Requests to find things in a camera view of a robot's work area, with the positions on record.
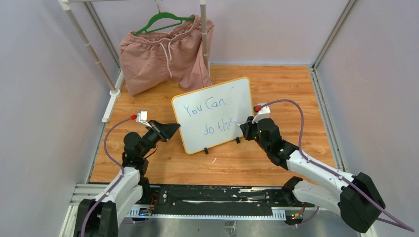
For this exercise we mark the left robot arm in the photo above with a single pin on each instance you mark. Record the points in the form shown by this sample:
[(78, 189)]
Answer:
[(102, 215)]

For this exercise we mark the pink drawstring shorts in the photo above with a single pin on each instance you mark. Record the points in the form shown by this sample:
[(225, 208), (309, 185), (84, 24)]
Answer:
[(149, 59)]

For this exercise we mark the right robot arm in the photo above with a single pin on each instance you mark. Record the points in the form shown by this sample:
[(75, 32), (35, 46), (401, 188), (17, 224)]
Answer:
[(354, 198)]

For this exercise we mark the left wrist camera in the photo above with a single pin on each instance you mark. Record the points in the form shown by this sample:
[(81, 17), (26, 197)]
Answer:
[(141, 118)]

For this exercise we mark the yellow framed whiteboard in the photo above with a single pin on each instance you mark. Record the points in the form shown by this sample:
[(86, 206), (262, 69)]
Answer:
[(208, 116)]

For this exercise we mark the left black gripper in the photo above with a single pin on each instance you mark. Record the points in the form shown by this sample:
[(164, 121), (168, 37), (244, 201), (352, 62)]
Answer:
[(164, 132)]

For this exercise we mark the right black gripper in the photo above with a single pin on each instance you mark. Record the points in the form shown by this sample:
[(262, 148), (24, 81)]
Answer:
[(247, 127)]

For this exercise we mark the green clothes hanger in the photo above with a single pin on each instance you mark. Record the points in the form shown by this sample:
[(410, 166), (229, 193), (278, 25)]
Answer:
[(160, 16)]

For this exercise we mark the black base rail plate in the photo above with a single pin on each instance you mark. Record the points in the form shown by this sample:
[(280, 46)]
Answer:
[(216, 202)]

